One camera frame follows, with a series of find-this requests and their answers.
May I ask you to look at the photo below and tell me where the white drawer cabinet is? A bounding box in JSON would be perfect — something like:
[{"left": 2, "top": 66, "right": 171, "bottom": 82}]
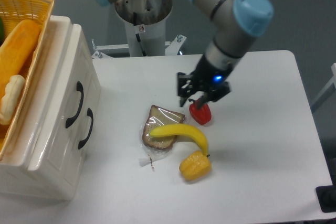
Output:
[{"left": 0, "top": 15, "right": 79, "bottom": 201}]

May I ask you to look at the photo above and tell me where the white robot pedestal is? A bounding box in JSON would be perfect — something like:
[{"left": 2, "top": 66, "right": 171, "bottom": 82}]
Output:
[{"left": 90, "top": 0, "right": 187, "bottom": 58}]

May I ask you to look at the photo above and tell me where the white top drawer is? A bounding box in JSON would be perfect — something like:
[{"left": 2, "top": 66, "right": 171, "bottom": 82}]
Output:
[{"left": 28, "top": 24, "right": 100, "bottom": 200}]

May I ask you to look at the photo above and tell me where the yellow woven basket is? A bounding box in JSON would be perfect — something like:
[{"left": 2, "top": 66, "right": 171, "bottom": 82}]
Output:
[{"left": 1, "top": 0, "right": 55, "bottom": 156}]

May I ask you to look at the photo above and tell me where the black lower drawer handle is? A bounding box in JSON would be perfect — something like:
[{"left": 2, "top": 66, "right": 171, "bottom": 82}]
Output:
[{"left": 78, "top": 108, "right": 94, "bottom": 150}]

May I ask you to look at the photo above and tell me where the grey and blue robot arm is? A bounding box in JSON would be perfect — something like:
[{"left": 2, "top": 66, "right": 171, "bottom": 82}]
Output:
[{"left": 96, "top": 0, "right": 274, "bottom": 106}]

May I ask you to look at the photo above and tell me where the black drawer handle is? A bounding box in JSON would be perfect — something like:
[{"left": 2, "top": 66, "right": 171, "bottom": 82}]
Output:
[
  {"left": 65, "top": 81, "right": 85, "bottom": 128},
  {"left": 78, "top": 108, "right": 94, "bottom": 150}
]

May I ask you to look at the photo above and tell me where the white frame at right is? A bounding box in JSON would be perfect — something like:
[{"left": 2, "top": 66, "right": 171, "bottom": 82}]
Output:
[{"left": 310, "top": 63, "right": 335, "bottom": 113}]

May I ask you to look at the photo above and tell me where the orange baguette loaf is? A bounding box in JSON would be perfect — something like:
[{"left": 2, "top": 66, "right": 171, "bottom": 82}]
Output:
[{"left": 1, "top": 19, "right": 40, "bottom": 97}]

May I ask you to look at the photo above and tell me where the green vegetable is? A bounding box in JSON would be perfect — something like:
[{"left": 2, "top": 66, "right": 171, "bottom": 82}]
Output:
[{"left": 0, "top": 18, "right": 5, "bottom": 45}]

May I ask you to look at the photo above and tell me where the black top drawer handle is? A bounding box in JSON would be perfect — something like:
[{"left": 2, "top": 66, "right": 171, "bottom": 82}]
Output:
[{"left": 65, "top": 81, "right": 85, "bottom": 128}]

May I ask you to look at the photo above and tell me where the yellow plastic banana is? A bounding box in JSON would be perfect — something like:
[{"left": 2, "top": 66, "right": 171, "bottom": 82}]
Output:
[{"left": 149, "top": 123, "right": 210, "bottom": 157}]

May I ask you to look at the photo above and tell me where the black device at table edge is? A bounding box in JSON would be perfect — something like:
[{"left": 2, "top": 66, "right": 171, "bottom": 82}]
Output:
[{"left": 316, "top": 185, "right": 335, "bottom": 213}]

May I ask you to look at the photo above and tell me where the cream croissant pastry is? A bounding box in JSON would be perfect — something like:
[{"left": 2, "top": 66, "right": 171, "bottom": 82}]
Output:
[{"left": 1, "top": 74, "right": 25, "bottom": 125}]

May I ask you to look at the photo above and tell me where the red bell pepper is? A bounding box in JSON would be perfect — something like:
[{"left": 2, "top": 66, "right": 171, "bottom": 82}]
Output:
[{"left": 188, "top": 98, "right": 212, "bottom": 125}]

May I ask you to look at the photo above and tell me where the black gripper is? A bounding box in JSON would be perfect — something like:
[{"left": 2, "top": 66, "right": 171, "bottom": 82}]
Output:
[{"left": 177, "top": 55, "right": 233, "bottom": 110}]

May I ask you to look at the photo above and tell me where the yellow bell pepper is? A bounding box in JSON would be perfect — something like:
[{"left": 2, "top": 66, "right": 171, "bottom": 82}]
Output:
[{"left": 179, "top": 151, "right": 212, "bottom": 181}]

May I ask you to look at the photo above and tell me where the wrapped brown bread slice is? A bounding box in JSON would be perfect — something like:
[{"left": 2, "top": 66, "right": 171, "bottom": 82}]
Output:
[{"left": 138, "top": 104, "right": 189, "bottom": 172}]

